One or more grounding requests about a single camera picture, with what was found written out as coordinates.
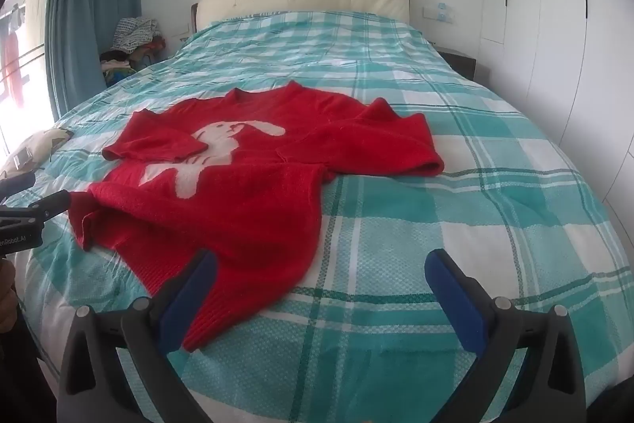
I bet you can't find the bed with teal plaid sheet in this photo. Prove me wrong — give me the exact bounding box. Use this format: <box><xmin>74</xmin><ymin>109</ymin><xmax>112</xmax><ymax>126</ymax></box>
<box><xmin>0</xmin><ymin>11</ymin><xmax>634</xmax><ymax>423</ymax></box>

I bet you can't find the white wardrobe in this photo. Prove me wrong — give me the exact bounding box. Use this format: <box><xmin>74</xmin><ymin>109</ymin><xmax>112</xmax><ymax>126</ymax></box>
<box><xmin>478</xmin><ymin>0</ymin><xmax>634</xmax><ymax>206</ymax></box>

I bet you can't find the white wall socket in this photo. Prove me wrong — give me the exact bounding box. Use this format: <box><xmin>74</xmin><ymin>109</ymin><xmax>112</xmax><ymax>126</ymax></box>
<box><xmin>423</xmin><ymin>2</ymin><xmax>454</xmax><ymax>23</ymax></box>

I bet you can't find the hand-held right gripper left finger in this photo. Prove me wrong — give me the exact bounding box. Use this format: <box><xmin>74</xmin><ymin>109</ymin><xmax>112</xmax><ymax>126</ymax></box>
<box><xmin>59</xmin><ymin>249</ymin><xmax>219</xmax><ymax>423</ymax></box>

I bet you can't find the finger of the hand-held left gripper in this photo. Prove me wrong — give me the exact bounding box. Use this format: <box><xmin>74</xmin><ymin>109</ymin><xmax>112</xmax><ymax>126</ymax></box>
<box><xmin>27</xmin><ymin>189</ymin><xmax>73</xmax><ymax>222</ymax></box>
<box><xmin>0</xmin><ymin>172</ymin><xmax>36</xmax><ymax>201</ymax></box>

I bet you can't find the patterned beige pillow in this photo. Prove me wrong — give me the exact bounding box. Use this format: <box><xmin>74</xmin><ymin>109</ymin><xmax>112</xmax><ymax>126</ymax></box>
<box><xmin>0</xmin><ymin>128</ymin><xmax>75</xmax><ymax>178</ymax></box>

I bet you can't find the pile of clothes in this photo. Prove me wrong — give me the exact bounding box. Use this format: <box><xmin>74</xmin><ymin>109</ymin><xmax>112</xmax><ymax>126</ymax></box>
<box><xmin>99</xmin><ymin>17</ymin><xmax>166</xmax><ymax>87</ymax></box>

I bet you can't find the blue curtain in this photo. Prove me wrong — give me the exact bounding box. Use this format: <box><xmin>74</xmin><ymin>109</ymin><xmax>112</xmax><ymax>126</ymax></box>
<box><xmin>44</xmin><ymin>0</ymin><xmax>144</xmax><ymax>121</ymax></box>

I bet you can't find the dark nightstand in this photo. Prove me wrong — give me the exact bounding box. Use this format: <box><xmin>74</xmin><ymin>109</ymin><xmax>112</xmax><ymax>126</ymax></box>
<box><xmin>436</xmin><ymin>45</ymin><xmax>477</xmax><ymax>81</ymax></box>

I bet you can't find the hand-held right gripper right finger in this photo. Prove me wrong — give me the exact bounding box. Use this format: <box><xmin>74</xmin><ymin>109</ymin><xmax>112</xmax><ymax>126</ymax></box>
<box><xmin>424</xmin><ymin>249</ymin><xmax>588</xmax><ymax>423</ymax></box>

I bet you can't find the red sweater with white rabbit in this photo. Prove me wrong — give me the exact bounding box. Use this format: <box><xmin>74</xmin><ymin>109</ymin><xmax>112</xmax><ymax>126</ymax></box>
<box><xmin>68</xmin><ymin>81</ymin><xmax>445</xmax><ymax>352</ymax></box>

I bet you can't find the red hanging garment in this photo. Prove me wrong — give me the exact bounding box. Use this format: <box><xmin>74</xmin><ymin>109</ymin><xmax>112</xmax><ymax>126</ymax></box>
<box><xmin>2</xmin><ymin>29</ymin><xmax>25</xmax><ymax>109</ymax></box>

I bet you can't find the person's left hand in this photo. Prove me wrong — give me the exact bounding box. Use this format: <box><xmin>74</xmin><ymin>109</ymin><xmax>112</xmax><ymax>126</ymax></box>
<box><xmin>0</xmin><ymin>257</ymin><xmax>19</xmax><ymax>335</ymax></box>

